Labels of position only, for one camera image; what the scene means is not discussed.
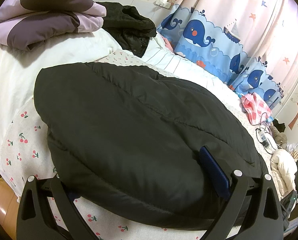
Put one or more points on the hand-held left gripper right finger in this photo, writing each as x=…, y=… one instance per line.
x=214, y=168

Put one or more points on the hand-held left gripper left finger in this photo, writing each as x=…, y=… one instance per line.
x=61, y=197

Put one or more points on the black puffer jacket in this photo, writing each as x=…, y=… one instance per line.
x=129, y=130

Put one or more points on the grey-brown clothes pile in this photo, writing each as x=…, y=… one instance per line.
x=280, y=136

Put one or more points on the cream puffer jacket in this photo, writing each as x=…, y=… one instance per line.
x=283, y=170

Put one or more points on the cherry print bed sheet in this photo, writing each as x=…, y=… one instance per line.
x=21, y=140

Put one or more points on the pink plaid cloth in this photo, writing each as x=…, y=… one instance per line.
x=253, y=106

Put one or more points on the dark bag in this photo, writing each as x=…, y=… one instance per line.
x=290, y=205

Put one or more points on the small pink cloth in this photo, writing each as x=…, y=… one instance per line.
x=168, y=43

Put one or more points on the whale print curtain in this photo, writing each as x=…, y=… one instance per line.
x=199, y=32

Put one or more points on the black fleece-lined coat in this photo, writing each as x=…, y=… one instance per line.
x=129, y=27

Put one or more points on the lilac and purple quilt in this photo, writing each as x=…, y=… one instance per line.
x=39, y=22

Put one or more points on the wooden bed frame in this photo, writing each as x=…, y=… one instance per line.
x=0, y=200

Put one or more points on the white wall socket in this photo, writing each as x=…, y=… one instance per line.
x=167, y=4

